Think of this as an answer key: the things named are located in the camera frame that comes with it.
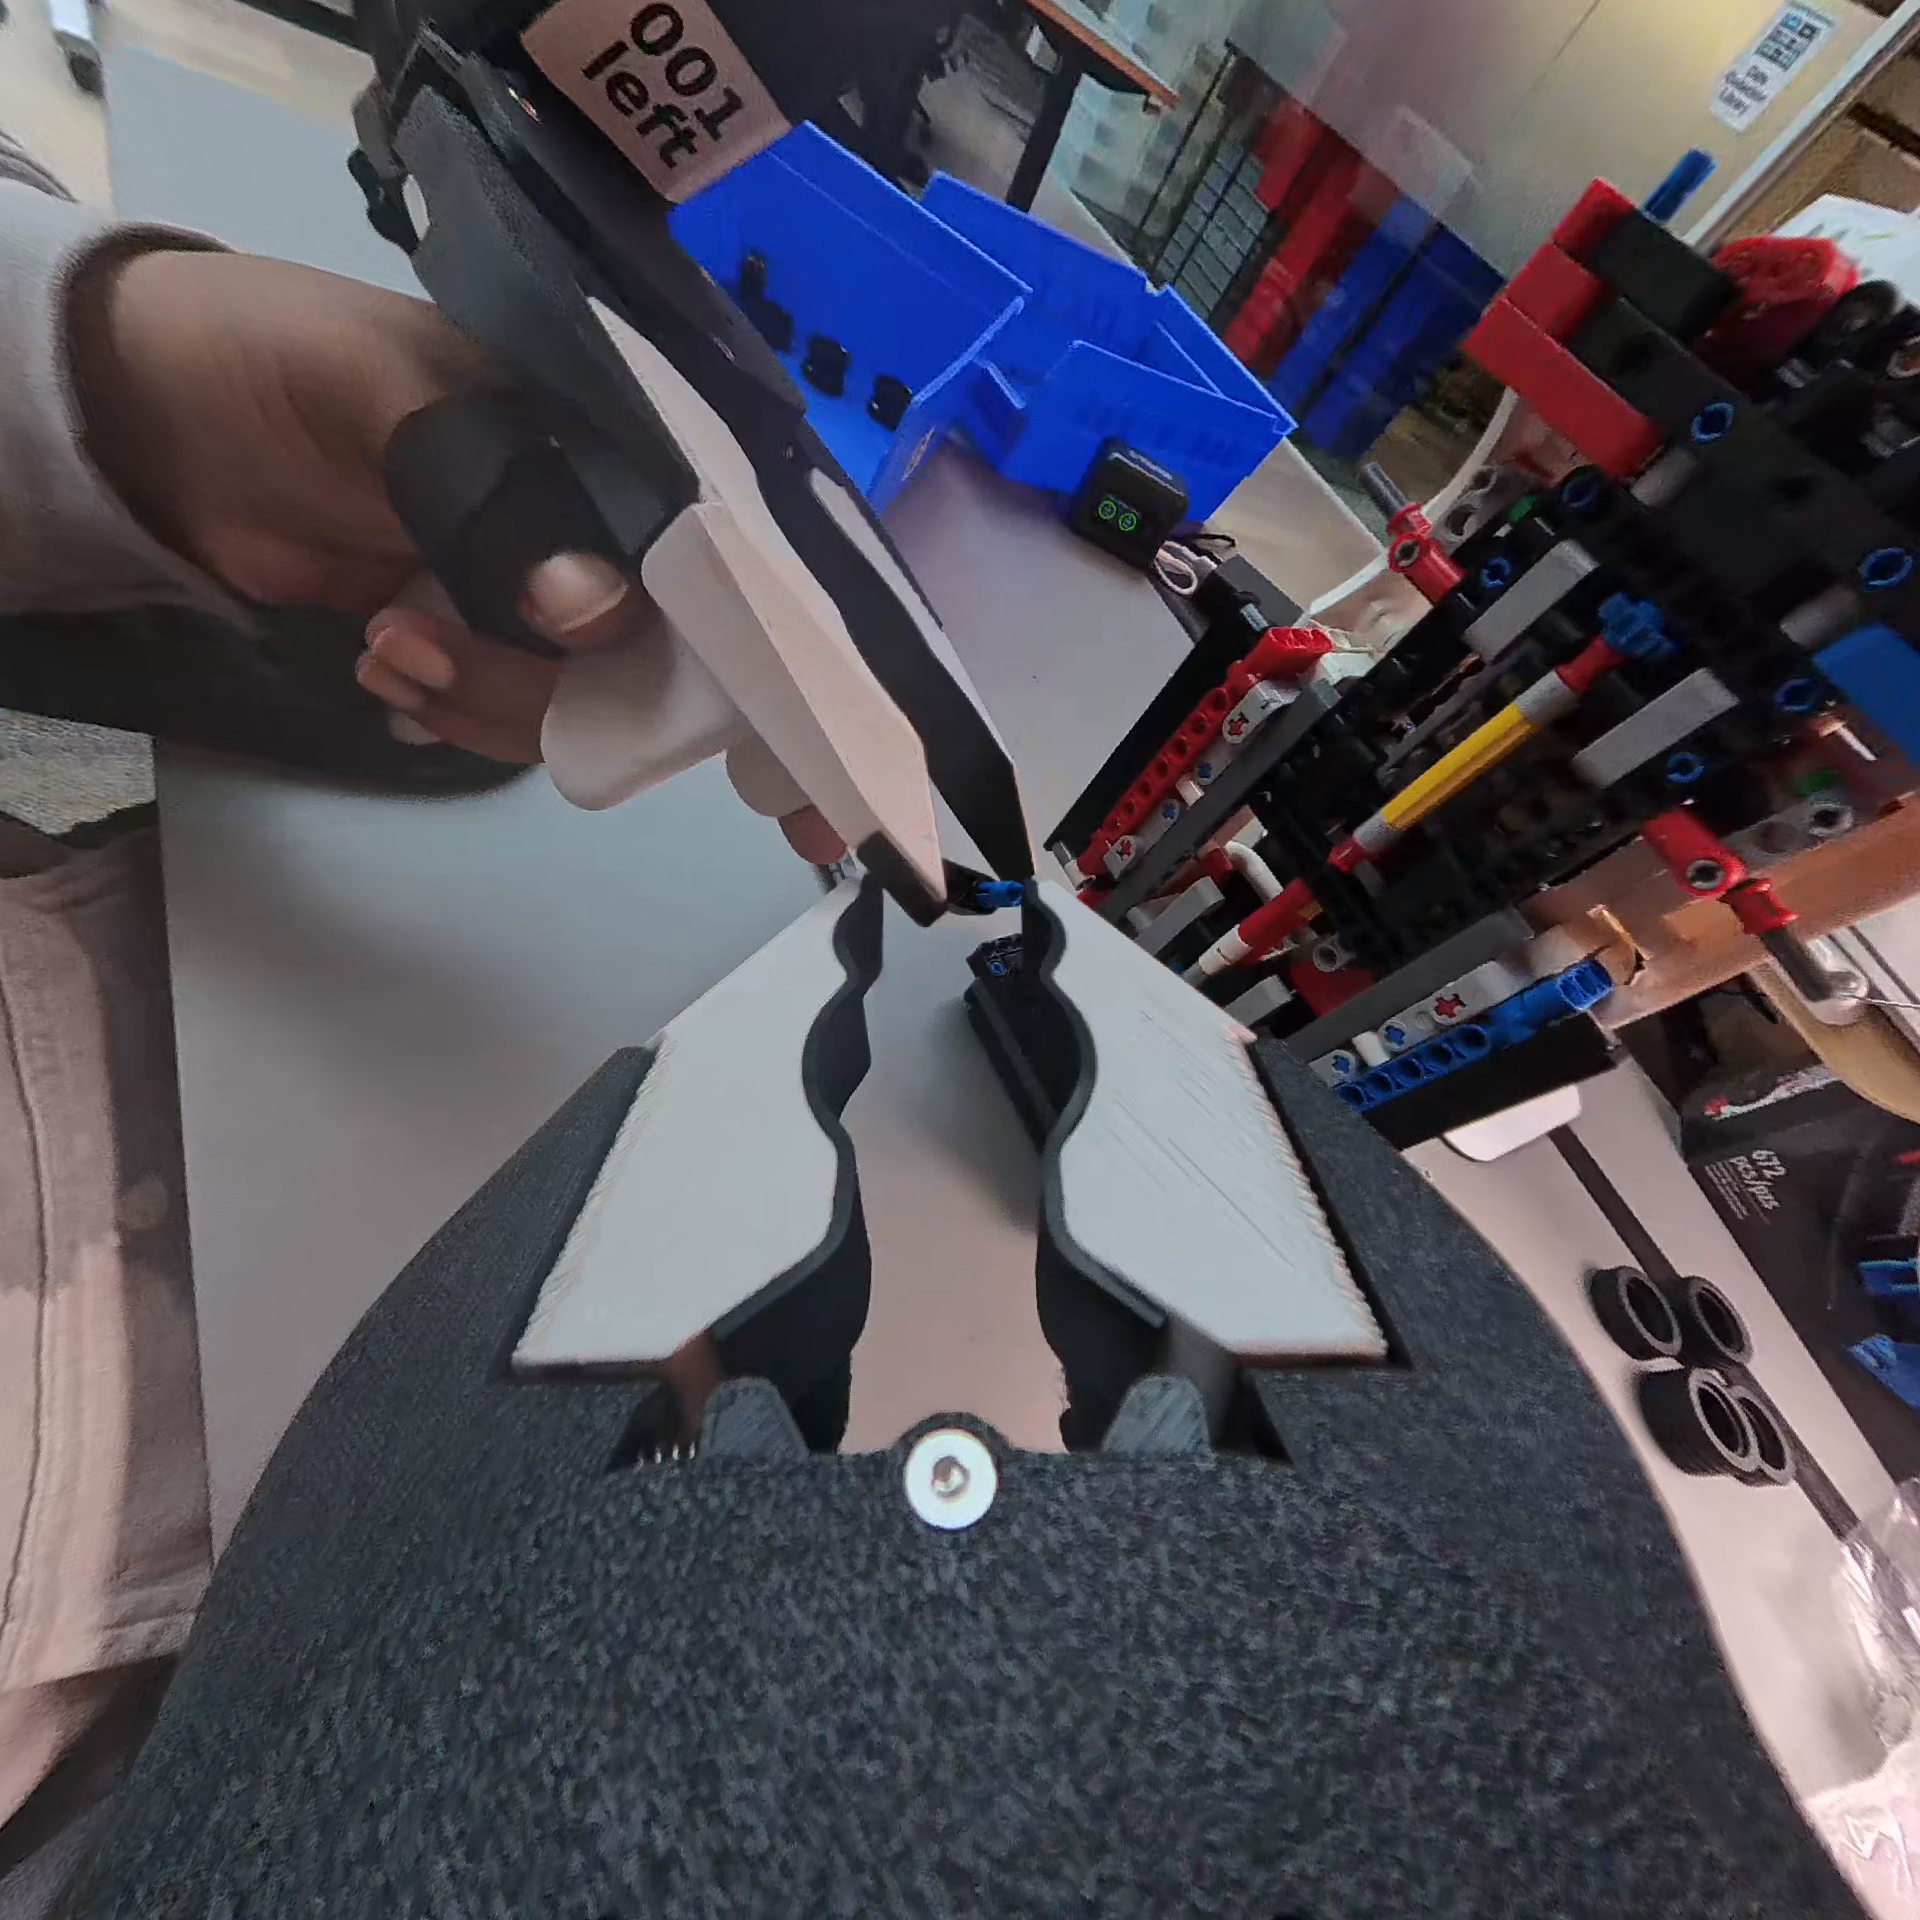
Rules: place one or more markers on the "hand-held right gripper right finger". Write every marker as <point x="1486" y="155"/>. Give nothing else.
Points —
<point x="1201" y="1185"/>

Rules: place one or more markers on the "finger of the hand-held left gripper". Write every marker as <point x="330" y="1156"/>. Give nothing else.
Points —
<point x="818" y="721"/>
<point x="901" y="585"/>

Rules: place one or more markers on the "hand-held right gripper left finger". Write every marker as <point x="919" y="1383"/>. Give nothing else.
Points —
<point x="706" y="1185"/>

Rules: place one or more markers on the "small blue toy pin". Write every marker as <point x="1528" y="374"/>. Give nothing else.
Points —
<point x="994" y="897"/>

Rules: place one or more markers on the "black toy brick beam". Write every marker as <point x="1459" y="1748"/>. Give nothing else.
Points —
<point x="1014" y="1021"/>

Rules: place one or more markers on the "person's left forearm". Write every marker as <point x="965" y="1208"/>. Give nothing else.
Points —
<point x="54" y="390"/>

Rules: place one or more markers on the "person's left hand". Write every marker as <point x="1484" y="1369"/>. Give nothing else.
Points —
<point x="257" y="421"/>

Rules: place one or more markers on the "small black brick piece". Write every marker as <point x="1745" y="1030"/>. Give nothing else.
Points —
<point x="826" y="363"/>
<point x="754" y="277"/>
<point x="774" y="324"/>
<point x="890" y="399"/>

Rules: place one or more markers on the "black device with green lights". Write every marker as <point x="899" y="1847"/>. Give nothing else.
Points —
<point x="1130" y="504"/>

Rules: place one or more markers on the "large blue plastic bin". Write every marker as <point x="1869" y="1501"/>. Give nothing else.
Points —
<point x="886" y="285"/>

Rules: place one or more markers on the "white paper sheet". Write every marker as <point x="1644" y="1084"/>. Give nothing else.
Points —
<point x="1517" y="1123"/>

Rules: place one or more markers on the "black toy tyre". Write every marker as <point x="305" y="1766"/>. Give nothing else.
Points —
<point x="1637" y="1309"/>
<point x="1697" y="1417"/>
<point x="1718" y="1321"/>
<point x="1768" y="1437"/>

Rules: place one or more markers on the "rack of red blue bins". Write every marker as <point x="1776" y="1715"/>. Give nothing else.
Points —
<point x="1337" y="256"/>

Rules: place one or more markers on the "wooden edged table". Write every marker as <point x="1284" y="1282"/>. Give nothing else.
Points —
<point x="1097" y="45"/>

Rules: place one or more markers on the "black toy set box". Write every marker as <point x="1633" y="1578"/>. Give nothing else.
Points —
<point x="1801" y="1201"/>

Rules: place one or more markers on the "toy building brick model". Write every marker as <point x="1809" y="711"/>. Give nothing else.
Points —
<point x="1577" y="601"/>

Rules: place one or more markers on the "clear plastic bag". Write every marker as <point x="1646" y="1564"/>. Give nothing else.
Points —
<point x="1877" y="1696"/>

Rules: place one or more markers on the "white wall notice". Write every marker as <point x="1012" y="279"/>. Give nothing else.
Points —
<point x="1774" y="61"/>

